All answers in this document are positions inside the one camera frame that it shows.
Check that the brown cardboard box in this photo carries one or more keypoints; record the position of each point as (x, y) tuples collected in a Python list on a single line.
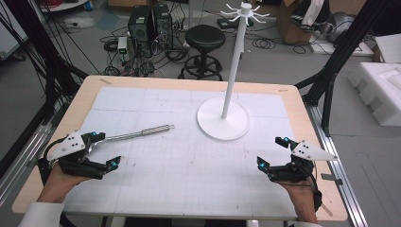
[(291, 31)]

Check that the person's right white sleeve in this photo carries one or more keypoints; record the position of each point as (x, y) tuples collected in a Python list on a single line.
[(307, 224)]

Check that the black metal frame strut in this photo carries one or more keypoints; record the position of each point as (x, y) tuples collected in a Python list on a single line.
[(47, 63), (334, 63)]

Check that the person's right hand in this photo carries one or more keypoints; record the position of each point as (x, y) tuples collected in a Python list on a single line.
[(302, 195)]

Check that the person's white sleeve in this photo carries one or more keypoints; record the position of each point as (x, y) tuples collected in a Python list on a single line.
[(42, 216), (307, 224)]

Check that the flat black floor box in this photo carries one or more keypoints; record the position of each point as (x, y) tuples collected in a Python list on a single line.
[(231, 23)]

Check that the black round stool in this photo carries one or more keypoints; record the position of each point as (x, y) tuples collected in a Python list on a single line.
[(205, 38)]

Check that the black computer tower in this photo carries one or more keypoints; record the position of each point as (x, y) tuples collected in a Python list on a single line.
[(163, 25), (139, 25)]

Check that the large white foam packaging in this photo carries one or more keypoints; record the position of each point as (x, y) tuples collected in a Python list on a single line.
[(378, 91)]

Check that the small white electronic box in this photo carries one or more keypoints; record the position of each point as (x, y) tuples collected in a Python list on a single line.
[(122, 44)]

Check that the aluminium table rail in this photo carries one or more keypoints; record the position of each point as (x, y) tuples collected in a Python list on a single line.
[(339, 167), (19, 170)]

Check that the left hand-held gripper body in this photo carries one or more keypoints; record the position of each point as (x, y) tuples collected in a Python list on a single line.
[(71, 145)]

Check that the striped black white cloth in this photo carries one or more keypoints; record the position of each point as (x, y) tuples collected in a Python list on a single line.
[(307, 15)]

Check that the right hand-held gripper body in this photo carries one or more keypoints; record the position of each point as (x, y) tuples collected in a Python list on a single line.
[(304, 153)]

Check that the silver rounded appliance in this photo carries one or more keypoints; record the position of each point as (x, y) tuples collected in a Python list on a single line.
[(340, 26)]

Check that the person's left white sleeve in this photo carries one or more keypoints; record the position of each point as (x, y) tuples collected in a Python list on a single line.
[(42, 216)]

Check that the white hook stand rack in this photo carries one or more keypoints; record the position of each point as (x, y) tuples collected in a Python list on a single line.
[(231, 82)]

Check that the person's left hand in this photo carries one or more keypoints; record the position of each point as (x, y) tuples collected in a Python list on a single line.
[(58, 186)]

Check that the white grid mat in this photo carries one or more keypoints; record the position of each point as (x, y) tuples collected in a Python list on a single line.
[(189, 170)]

